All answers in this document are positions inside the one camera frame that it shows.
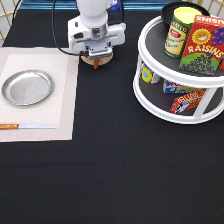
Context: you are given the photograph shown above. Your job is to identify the white blue carton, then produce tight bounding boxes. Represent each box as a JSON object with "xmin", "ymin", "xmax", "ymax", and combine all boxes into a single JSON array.
[{"xmin": 163, "ymin": 80, "xmax": 197, "ymax": 94}]

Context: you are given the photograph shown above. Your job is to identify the yellow and blue packet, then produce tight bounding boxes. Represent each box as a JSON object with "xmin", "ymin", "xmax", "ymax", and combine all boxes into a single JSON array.
[{"xmin": 141, "ymin": 64, "xmax": 160, "ymax": 84}]

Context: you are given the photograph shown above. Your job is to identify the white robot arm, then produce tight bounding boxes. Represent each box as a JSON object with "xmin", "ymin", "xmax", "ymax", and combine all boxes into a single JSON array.
[{"xmin": 68, "ymin": 0, "xmax": 126, "ymax": 59}]

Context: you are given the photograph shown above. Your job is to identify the yellow green can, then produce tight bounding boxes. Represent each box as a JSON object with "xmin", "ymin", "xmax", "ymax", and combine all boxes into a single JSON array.
[{"xmin": 164, "ymin": 7, "xmax": 201, "ymax": 58}]

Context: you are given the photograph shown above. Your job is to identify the beige woven placemat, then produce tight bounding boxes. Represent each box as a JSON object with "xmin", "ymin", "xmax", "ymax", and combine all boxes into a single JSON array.
[{"xmin": 0, "ymin": 47, "xmax": 79, "ymax": 142}]

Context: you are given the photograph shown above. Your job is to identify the silver metal plate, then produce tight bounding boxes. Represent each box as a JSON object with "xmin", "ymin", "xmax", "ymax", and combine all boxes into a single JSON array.
[{"xmin": 2, "ymin": 70, "xmax": 54, "ymax": 106}]

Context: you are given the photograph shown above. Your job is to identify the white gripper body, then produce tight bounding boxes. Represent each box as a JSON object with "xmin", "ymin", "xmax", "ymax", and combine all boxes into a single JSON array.
[{"xmin": 68, "ymin": 16, "xmax": 126, "ymax": 59}]

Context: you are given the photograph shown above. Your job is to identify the red raisins box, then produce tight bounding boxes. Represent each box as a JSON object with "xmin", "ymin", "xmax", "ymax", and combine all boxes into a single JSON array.
[{"xmin": 179, "ymin": 15, "xmax": 224, "ymax": 76}]

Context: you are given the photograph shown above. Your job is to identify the white two-tier turntable rack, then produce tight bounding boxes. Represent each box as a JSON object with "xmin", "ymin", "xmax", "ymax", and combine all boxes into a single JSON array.
[{"xmin": 133, "ymin": 16, "xmax": 224, "ymax": 124}]

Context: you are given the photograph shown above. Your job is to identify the round wooden coaster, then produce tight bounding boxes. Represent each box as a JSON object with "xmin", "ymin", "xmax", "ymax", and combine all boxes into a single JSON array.
[{"xmin": 81, "ymin": 53, "xmax": 113, "ymax": 65}]

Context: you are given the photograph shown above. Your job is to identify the wooden-handled fork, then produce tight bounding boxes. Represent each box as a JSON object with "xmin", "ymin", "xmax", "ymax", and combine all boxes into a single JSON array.
[{"xmin": 93, "ymin": 59, "xmax": 99, "ymax": 70}]

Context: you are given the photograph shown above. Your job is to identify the red orange snack box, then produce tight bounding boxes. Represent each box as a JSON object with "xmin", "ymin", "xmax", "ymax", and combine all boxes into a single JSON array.
[{"xmin": 170, "ymin": 89, "xmax": 205, "ymax": 114}]

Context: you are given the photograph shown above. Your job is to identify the wooden-handled knife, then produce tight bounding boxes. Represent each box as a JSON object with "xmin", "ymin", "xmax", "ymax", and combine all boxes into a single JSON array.
[{"xmin": 0, "ymin": 124, "xmax": 57, "ymax": 130}]

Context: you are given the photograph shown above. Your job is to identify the black bowl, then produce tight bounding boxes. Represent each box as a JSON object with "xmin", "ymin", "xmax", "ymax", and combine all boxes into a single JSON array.
[{"xmin": 161, "ymin": 1, "xmax": 201, "ymax": 28}]

